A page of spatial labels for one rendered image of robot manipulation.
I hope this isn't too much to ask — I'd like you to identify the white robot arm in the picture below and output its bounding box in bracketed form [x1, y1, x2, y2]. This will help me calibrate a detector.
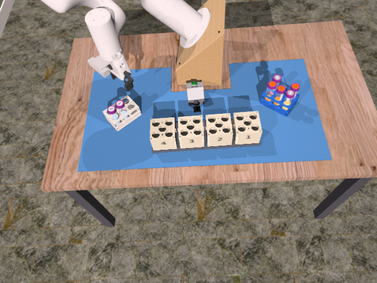
[41, 0, 210, 78]

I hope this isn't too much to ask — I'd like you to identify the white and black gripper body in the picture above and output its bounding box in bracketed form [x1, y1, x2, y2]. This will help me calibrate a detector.
[107, 54, 131, 80]

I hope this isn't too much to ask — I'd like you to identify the cream tube rack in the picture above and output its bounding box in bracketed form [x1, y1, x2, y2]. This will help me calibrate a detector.
[103, 96, 141, 131]

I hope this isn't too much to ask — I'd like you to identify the beige bucket adapter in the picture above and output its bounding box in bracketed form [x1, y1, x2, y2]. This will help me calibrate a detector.
[206, 113, 233, 147]
[232, 111, 262, 145]
[178, 115, 204, 149]
[150, 117, 177, 150]

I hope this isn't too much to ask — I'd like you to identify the blue tube rack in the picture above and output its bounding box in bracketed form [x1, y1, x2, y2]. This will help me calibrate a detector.
[260, 89, 299, 117]

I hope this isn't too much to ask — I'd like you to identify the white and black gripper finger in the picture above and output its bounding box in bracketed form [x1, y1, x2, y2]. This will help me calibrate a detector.
[110, 72, 117, 80]
[123, 71, 134, 91]

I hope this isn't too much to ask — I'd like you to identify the blue bench mat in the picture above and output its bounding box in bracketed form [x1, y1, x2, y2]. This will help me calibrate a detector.
[77, 59, 332, 172]

